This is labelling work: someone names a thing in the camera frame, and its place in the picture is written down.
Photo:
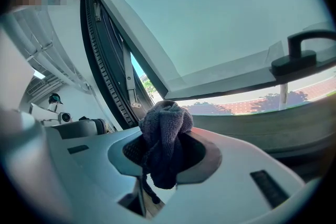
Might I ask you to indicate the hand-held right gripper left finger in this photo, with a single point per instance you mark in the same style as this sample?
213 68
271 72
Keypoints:
78 178

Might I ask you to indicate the white ceiling air vent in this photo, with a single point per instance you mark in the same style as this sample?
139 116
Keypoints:
36 86

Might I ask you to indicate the white ceiling pipes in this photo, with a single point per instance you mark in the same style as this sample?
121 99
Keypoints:
39 44

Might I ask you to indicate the white frosted window sash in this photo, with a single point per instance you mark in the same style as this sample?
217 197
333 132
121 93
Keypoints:
210 21

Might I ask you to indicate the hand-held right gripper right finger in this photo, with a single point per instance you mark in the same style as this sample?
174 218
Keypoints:
223 204

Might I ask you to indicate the dark blue cloth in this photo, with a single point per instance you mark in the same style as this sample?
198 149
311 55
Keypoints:
165 144

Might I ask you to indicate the long ceiling light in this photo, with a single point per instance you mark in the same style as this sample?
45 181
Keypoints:
39 74

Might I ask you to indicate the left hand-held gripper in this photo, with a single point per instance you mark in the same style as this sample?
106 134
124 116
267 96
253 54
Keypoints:
60 116

